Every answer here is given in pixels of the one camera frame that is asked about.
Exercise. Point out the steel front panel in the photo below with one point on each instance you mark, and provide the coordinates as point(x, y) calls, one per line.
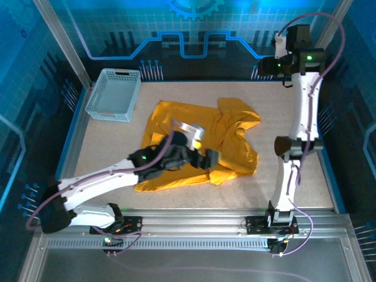
point(191, 264)

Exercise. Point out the aluminium mounting rail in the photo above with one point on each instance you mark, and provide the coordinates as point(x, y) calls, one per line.
point(191, 220)

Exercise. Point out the yellow t-shirt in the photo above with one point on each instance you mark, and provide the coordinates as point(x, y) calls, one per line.
point(229, 123)

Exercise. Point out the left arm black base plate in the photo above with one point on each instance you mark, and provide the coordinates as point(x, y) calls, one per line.
point(133, 224)

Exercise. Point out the small black connector box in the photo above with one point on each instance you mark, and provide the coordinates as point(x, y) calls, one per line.
point(277, 248)
point(113, 241)

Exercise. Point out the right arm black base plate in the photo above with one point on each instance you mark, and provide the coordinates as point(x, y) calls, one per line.
point(255, 224)

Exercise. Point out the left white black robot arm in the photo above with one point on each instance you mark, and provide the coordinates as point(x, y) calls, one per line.
point(97, 180)

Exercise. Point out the blue table edge trim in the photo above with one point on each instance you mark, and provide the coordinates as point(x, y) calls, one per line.
point(71, 132)

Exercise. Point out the white perforated plastic basket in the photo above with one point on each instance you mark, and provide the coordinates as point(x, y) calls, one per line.
point(114, 97)

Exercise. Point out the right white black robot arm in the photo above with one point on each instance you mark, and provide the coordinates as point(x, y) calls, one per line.
point(305, 111)

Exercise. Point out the aluminium frame post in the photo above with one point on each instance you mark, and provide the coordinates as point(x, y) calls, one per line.
point(67, 44)
point(330, 29)

